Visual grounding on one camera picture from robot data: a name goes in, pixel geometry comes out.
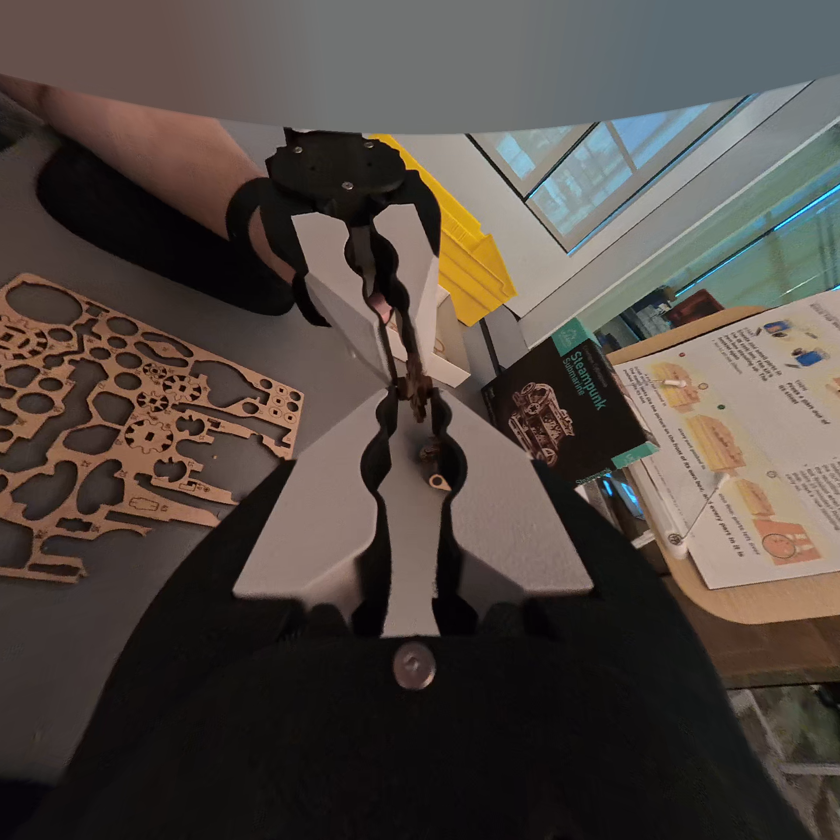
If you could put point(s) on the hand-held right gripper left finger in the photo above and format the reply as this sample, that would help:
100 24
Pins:
308 525

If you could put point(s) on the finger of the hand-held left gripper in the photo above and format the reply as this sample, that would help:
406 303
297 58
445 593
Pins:
334 282
417 262

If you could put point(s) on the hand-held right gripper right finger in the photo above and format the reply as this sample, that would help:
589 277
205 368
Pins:
518 525

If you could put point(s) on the small dark wooden gear assembly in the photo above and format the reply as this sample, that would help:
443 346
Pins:
415 394

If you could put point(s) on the person's left forearm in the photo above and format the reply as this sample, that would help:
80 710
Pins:
131 144

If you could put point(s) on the laser-cut wooden parts sheet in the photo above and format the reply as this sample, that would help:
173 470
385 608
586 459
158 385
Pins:
203 505

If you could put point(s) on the black model kit box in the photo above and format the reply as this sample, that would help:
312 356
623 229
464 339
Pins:
558 420

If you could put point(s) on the person's left hand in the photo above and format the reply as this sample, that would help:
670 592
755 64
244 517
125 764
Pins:
272 253

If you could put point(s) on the yellow plastic bin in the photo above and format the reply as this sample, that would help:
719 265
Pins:
472 262

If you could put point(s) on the small wooden teardrop part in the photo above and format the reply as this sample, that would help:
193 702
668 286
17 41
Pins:
447 484

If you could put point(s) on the glass window panel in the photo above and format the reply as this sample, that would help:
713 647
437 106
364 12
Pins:
590 170

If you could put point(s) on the instruction poster with smiley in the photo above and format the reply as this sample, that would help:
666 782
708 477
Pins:
754 607

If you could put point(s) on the printed instruction poster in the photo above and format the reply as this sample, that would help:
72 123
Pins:
754 426

